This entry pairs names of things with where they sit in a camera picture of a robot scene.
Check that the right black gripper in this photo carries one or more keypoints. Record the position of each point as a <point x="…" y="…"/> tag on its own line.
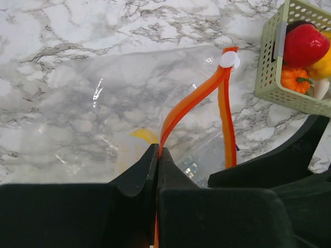
<point x="284" y="170"/>

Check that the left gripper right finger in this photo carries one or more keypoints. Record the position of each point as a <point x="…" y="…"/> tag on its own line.
<point x="190" y="216"/>

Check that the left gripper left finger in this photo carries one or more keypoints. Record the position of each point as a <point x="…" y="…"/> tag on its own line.
<point x="119" y="213"/>

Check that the yellow toy mango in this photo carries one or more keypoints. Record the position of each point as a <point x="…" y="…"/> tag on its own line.
<point x="146" y="135"/>

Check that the clear zip top bag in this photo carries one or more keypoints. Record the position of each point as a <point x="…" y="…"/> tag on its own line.
<point x="81" y="131"/>

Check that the white toy vegetable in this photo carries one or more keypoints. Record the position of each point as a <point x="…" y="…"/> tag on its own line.
<point x="319" y="88"/>

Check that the orange toy pumpkin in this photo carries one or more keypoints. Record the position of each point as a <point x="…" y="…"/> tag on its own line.
<point x="295" y="79"/>

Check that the beige perforated plastic basket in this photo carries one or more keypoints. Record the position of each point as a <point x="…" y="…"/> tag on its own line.
<point x="268" y="86"/>

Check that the yellow toy bell pepper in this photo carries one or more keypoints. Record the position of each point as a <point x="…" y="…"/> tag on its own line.
<point x="322" y="68"/>

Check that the red toy apple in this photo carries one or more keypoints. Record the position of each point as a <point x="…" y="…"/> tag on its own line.
<point x="304" y="46"/>

